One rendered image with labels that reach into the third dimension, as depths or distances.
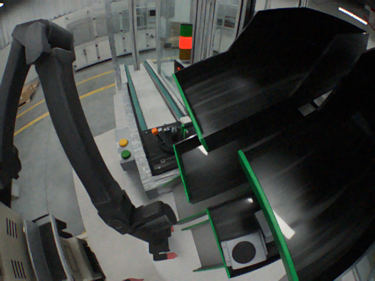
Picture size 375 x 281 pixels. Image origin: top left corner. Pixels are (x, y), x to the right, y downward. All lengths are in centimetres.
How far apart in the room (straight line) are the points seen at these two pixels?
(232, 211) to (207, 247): 20
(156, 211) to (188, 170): 11
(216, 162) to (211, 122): 15
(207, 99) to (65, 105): 21
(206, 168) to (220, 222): 11
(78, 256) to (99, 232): 20
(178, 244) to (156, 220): 27
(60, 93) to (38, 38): 10
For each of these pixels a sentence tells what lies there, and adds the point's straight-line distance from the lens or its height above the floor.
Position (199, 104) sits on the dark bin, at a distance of 18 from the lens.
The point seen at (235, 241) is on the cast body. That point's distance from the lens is 21.
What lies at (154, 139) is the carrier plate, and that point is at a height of 97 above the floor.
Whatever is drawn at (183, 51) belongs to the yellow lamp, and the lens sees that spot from 64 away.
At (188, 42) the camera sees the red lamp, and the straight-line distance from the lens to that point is 63.
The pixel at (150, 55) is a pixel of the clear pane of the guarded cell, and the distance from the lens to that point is 182.
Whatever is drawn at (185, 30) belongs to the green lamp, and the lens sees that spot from 62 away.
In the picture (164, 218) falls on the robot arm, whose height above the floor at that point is 112.
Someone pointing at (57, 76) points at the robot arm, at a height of 140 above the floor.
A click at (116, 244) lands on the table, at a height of 86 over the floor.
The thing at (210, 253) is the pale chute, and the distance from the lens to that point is 44.
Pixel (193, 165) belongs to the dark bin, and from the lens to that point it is 30.
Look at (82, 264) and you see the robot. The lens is 79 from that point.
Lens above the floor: 145
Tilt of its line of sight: 48 degrees down
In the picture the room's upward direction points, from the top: 5 degrees clockwise
